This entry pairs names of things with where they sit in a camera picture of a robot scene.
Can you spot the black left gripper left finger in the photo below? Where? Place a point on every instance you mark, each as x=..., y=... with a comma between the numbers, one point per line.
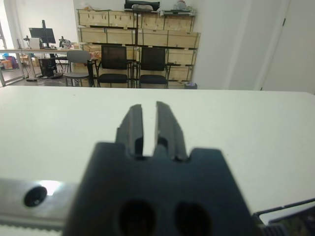
x=131, y=130

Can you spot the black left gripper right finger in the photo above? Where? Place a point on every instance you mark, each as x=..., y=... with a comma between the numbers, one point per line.
x=169, y=132

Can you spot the white box device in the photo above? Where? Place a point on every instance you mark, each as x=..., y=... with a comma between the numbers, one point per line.
x=34, y=43

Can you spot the colourful cardboard box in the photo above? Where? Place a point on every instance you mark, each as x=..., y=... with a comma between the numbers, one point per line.
x=8, y=64

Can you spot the small purple object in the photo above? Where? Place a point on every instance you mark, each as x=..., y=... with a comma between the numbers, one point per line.
x=190, y=86

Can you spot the black mesh office chair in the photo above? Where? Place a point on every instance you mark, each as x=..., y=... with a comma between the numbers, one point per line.
x=152, y=59
x=114, y=57

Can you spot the grey round-back chair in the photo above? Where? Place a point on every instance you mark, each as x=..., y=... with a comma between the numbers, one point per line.
x=77, y=56

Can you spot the black computer tower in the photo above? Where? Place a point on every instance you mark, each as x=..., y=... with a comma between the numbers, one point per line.
x=46, y=67

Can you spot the small dark gadget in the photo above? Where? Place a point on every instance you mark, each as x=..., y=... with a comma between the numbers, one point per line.
x=64, y=42

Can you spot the metal rack tray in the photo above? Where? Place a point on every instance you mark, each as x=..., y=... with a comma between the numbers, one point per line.
x=177, y=12

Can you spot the wooden desk with metal legs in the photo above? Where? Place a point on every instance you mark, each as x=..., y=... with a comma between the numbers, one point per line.
x=37, y=50

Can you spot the black bag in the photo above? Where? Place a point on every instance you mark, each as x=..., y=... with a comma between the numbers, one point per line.
x=142, y=3

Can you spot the black computer monitor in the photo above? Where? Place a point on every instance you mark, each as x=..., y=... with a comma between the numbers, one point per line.
x=41, y=35

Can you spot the white door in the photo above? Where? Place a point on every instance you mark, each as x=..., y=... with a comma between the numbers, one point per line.
x=295, y=49

